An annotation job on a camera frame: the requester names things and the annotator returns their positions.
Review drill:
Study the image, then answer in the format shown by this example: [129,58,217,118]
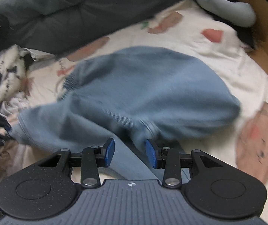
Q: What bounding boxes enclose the black white spotted garment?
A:
[0,45,54,117]

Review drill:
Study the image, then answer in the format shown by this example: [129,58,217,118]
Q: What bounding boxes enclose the grey neck pillow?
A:
[196,0,257,27]

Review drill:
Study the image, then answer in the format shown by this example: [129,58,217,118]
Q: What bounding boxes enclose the dark grey pillow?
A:
[0,0,181,54]

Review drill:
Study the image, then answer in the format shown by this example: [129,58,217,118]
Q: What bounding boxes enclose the cream bear print bedsheet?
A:
[1,0,268,222]

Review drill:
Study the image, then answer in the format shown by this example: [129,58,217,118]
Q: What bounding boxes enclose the blue denim pants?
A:
[10,46,240,180]

